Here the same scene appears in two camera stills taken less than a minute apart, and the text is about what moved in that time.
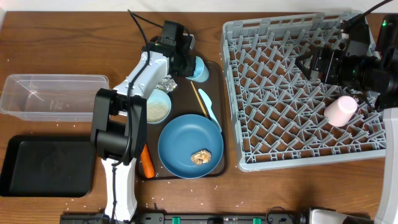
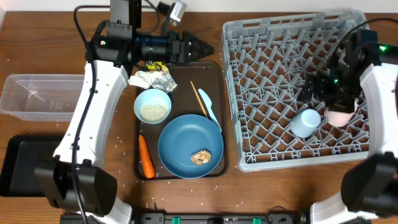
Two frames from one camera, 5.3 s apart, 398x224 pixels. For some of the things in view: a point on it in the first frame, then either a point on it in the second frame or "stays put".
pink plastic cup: (339, 112) stays put
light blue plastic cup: (201, 71) → (304, 123)
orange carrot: (147, 162) stays put
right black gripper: (333, 58) → (320, 80)
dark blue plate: (190, 146) stays put
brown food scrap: (201, 157) stays put
